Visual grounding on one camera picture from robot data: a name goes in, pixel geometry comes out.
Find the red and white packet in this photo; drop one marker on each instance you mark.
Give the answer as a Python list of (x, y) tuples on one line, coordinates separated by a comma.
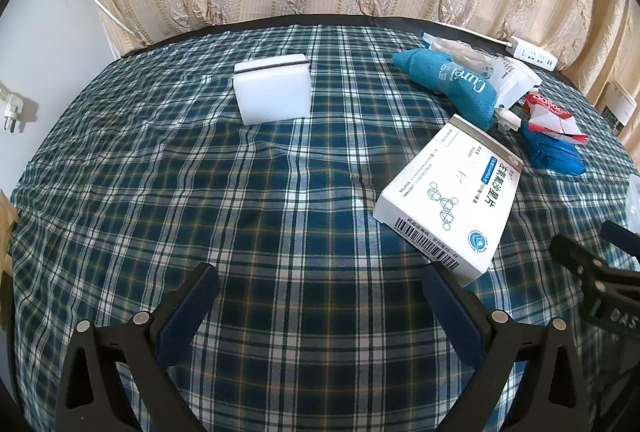
[(547, 112)]

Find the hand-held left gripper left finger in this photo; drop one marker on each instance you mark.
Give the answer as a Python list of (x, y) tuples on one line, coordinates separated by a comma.
[(187, 312)]

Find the white sponge block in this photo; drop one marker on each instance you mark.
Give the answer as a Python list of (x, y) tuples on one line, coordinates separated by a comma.
[(272, 95)]

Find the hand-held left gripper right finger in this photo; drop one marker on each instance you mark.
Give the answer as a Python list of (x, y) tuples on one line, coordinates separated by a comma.
[(445, 307)]

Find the blue plaid tablecloth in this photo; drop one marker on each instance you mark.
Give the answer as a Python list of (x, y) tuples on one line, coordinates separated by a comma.
[(200, 187)]

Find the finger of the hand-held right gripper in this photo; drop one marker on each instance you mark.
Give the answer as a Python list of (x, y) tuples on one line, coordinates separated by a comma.
[(585, 264), (622, 239)]

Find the teal cloth bag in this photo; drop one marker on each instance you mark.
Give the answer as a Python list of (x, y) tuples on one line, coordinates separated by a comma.
[(450, 80)]

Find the white power strip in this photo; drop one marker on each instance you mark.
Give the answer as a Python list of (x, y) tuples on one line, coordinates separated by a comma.
[(532, 53)]

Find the white medicine box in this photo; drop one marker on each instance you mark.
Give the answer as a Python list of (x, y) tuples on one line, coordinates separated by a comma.
[(450, 197)]

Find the blue crinkled pack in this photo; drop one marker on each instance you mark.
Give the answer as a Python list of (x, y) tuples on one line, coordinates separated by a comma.
[(552, 152)]

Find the clear plastic bowl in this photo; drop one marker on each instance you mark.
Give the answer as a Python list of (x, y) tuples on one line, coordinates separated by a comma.
[(635, 197)]

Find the white printed plastic packet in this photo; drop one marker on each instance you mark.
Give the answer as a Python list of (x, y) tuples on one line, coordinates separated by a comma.
[(515, 80)]

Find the small white box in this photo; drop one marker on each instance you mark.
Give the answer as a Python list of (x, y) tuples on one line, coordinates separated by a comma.
[(506, 118)]

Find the brown cardboard box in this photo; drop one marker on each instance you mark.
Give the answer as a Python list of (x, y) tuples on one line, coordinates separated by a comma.
[(6, 222)]

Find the white wall plug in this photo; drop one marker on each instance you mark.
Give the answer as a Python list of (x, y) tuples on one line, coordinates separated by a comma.
[(12, 110)]

